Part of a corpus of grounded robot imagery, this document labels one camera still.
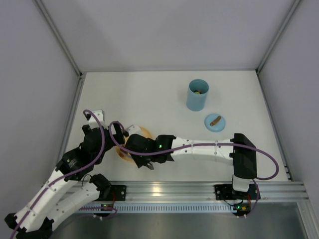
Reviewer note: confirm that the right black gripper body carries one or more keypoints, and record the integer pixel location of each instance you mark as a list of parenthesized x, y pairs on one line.
[(130, 148)]

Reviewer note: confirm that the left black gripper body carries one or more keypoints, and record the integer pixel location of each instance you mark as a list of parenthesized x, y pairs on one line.
[(117, 133)]

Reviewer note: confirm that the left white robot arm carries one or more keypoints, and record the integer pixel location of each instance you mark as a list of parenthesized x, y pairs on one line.
[(48, 209)]

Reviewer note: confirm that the blue lunch box cup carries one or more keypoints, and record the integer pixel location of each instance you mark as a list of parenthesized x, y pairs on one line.
[(195, 102)]

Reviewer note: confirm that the beige round plate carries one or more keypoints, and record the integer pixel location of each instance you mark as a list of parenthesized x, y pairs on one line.
[(145, 132)]

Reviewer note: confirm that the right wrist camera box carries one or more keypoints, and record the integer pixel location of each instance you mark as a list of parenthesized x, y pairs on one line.
[(133, 129)]

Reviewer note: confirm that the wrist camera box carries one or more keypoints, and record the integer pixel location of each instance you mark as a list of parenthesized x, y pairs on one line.
[(95, 116), (133, 129)]

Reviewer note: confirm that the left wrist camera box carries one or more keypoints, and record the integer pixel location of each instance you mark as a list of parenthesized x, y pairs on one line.
[(95, 116)]

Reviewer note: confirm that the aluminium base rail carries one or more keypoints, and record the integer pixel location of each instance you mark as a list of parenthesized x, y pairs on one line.
[(180, 192)]

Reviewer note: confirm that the blue lid with brown handle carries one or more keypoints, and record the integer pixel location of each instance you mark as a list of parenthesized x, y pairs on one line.
[(215, 122)]

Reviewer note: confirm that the white slotted cable duct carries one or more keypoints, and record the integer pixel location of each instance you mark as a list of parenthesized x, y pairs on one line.
[(172, 208)]

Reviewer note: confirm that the right aluminium frame post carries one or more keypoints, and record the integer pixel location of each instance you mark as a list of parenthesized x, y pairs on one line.
[(267, 55)]

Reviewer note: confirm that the aluminium frame post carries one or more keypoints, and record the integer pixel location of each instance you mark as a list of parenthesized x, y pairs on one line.
[(267, 55), (43, 10)]

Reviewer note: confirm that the left aluminium frame post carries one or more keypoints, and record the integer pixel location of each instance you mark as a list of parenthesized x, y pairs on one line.
[(43, 10)]

